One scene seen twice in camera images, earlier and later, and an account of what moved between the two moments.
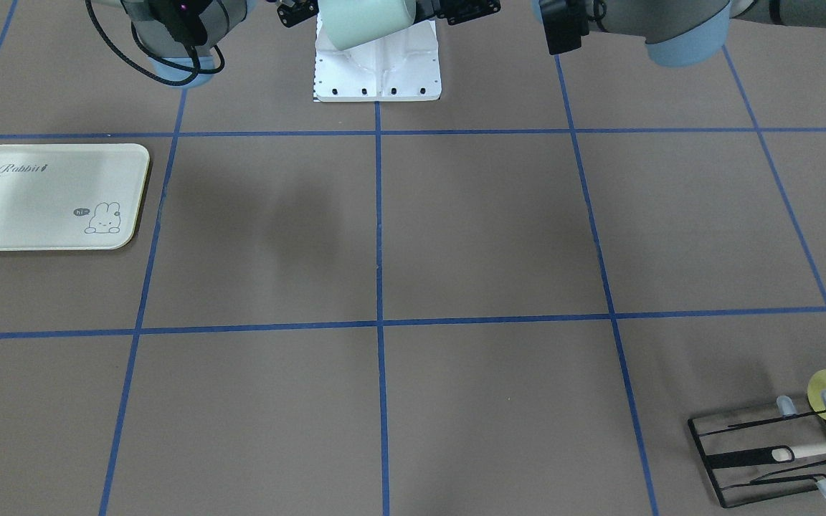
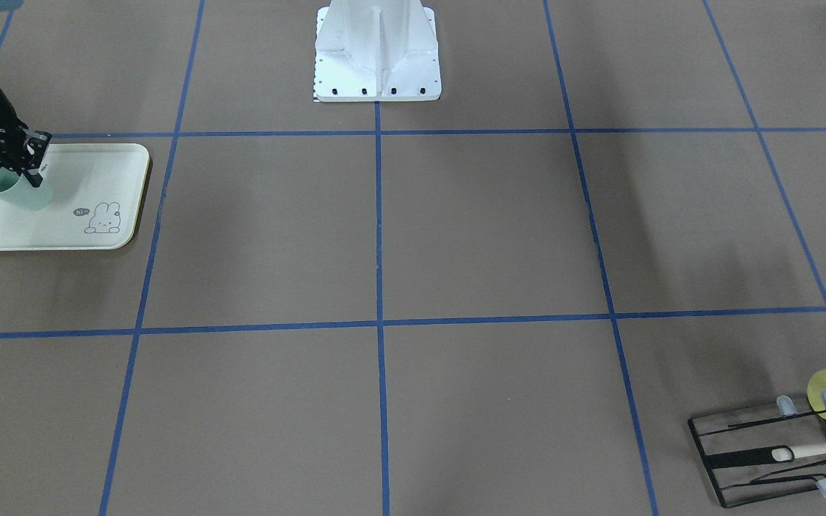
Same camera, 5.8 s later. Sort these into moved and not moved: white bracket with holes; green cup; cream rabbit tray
Moved: green cup
Not moved: cream rabbit tray; white bracket with holes
